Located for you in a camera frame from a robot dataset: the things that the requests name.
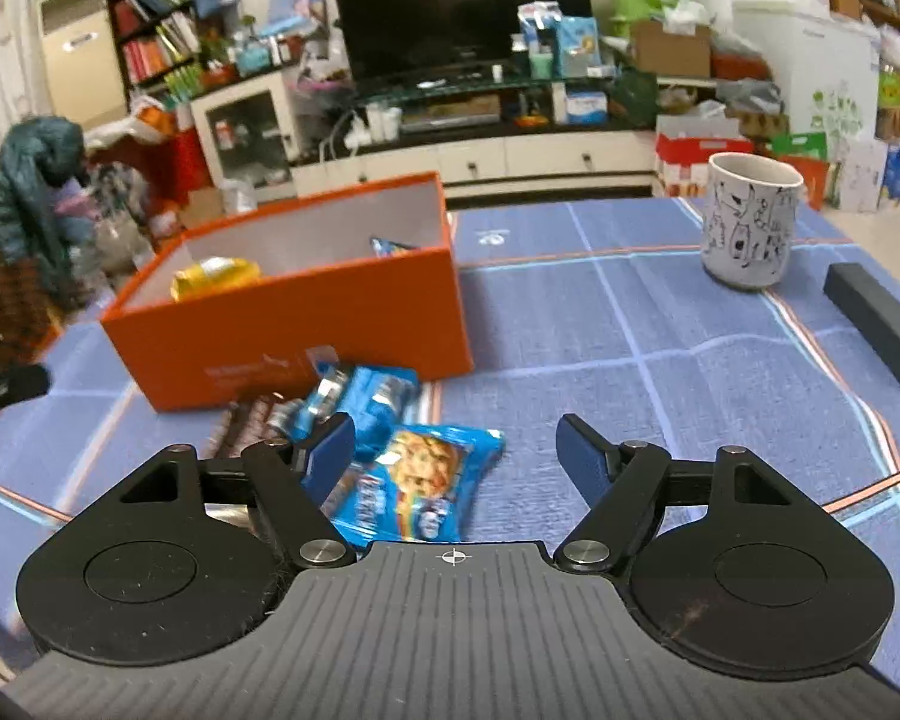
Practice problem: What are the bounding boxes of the dark brown snack wrapper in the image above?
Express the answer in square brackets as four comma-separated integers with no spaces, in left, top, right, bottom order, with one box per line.
[201,394,302,458]

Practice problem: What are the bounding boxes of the blue cookie snack packet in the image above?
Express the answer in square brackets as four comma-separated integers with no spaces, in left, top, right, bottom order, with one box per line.
[289,362,419,461]

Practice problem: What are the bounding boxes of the blue rainbow cookie packet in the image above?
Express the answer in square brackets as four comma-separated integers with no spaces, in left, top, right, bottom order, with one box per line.
[322,424,505,551]

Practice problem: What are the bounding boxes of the golden yellow snack bag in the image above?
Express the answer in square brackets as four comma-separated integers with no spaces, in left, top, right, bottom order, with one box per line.
[169,257,261,302]

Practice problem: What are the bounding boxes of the blue checked tablecloth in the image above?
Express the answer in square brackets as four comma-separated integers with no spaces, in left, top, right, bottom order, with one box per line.
[0,200,900,683]

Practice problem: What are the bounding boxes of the orange cardboard box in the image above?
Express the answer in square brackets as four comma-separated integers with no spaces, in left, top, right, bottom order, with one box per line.
[100,172,475,411]

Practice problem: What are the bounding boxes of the teal puffer jacket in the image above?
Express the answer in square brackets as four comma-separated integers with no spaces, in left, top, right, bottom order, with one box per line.
[0,115,92,302]

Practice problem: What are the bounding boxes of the white patterned cup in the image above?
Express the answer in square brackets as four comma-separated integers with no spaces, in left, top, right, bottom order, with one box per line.
[701,151,805,291]

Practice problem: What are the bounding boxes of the black rectangular case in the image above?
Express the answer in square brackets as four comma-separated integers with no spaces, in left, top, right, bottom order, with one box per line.
[823,263,900,385]

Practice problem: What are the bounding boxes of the white TV cabinet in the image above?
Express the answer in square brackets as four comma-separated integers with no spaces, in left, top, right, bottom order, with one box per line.
[292,130,656,202]

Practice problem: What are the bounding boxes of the red white cardboard box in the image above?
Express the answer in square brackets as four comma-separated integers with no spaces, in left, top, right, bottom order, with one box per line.
[655,133,754,197]

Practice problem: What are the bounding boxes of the white glass-door cabinet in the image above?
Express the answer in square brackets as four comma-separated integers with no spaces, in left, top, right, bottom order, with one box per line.
[191,70,301,202]

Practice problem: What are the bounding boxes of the dark bookcase with books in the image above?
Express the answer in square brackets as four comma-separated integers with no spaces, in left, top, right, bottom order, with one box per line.
[92,0,219,96]

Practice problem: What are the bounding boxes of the white mini fridge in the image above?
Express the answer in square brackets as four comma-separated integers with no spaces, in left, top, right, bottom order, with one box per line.
[731,0,880,161]

